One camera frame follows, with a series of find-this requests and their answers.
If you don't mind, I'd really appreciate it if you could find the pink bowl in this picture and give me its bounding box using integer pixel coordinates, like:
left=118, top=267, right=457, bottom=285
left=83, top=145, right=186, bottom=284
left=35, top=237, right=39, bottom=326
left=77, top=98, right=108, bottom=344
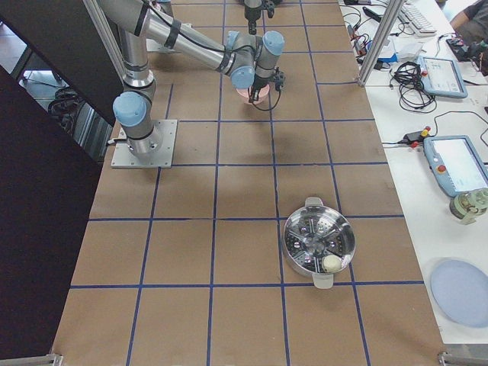
left=236, top=84, right=271, bottom=107

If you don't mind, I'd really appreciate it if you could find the white steamed bun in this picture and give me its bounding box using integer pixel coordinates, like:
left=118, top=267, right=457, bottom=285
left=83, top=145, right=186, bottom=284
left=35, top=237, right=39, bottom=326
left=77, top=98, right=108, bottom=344
left=322, top=255, right=342, bottom=273

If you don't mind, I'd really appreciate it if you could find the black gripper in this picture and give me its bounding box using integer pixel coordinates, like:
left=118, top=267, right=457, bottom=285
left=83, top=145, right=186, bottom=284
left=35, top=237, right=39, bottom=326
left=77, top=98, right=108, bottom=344
left=248, top=74, right=273, bottom=103
left=244, top=0, right=275, bottom=35

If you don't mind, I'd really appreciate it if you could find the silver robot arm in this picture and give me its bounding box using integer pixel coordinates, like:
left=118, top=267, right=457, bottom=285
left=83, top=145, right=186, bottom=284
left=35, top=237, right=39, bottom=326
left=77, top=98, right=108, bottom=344
left=95, top=1, right=285, bottom=168

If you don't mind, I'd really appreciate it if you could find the glass jar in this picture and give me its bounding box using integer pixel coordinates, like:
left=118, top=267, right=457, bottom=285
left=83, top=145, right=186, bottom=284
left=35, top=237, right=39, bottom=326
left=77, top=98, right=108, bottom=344
left=449, top=188, right=487, bottom=225

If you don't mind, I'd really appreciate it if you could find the aluminium frame post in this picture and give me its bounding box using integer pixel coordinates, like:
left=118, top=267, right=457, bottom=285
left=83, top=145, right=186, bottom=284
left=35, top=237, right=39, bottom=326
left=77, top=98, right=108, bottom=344
left=357, top=0, right=403, bottom=87

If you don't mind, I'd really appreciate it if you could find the teach pendant tablet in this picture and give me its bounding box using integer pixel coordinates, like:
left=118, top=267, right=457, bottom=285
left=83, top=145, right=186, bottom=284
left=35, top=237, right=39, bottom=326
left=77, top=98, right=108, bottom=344
left=416, top=56, right=468, bottom=99
left=423, top=135, right=487, bottom=197

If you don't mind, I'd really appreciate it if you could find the blue plate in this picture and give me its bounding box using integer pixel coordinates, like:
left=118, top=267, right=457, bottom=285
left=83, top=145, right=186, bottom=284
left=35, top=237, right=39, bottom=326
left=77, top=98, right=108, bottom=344
left=430, top=260, right=487, bottom=328

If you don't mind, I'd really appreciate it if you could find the coiled black cable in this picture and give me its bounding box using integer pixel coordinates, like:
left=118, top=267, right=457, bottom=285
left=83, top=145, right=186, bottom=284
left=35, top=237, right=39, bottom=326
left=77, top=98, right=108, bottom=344
left=390, top=60, right=438, bottom=112

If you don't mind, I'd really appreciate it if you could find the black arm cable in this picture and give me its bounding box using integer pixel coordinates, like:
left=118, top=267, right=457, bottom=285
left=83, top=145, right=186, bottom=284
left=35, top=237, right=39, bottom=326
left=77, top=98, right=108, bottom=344
left=253, top=67, right=287, bottom=112

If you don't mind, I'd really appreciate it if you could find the steel steamer pot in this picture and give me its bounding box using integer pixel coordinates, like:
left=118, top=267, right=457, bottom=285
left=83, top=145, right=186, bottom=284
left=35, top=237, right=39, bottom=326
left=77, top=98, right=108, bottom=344
left=281, top=197, right=355, bottom=290

